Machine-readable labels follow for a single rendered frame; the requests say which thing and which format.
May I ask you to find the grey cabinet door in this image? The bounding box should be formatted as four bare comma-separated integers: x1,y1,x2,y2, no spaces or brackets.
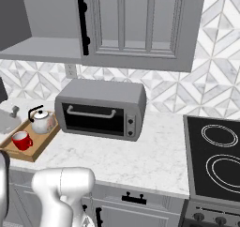
73,0,207,73

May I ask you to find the wooden tray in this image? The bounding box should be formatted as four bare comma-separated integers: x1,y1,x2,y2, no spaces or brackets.
0,111,62,163

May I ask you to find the red mug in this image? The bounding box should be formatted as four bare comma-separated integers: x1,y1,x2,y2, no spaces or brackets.
10,129,34,152

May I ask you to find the grey toaster oven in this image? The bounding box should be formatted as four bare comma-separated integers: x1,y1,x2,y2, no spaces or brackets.
53,78,147,143

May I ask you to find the black toaster oven door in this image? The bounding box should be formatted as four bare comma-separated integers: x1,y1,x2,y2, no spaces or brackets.
61,102,127,138

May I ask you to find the grey drawer front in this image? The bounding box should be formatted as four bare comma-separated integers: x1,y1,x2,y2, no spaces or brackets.
89,185,186,215

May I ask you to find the grey base cupboard door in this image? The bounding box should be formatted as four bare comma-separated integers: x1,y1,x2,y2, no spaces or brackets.
89,202,183,227
5,170,43,227

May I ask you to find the grey sink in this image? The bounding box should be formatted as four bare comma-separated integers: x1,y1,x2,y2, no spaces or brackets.
0,109,23,135

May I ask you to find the grey stove with black hob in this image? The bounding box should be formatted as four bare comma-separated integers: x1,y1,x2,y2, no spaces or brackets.
179,113,240,227

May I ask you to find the dark grey tap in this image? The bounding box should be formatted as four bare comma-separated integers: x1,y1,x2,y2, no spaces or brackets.
0,77,9,104

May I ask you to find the grey toaster oven handle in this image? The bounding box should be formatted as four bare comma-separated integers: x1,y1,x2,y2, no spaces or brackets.
66,104,117,119

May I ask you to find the white wall outlet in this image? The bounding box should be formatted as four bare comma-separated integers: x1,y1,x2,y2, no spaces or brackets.
64,63,78,80

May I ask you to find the white kettle with black handle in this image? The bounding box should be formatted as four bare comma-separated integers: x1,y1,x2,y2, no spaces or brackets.
27,104,58,135

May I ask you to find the black cabinet door handle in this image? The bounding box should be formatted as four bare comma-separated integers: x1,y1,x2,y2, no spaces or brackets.
76,0,92,57

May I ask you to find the black drawer handle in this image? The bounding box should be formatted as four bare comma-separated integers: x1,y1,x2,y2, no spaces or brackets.
121,190,148,205

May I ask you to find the grey tap handle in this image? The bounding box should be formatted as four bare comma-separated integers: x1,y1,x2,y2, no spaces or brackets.
8,105,21,119

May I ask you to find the grey wall cabinet body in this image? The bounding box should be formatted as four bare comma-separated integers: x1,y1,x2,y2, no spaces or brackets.
0,0,83,65

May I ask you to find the black cupboard door handle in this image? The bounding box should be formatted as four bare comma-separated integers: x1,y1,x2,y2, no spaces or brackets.
95,206,104,227

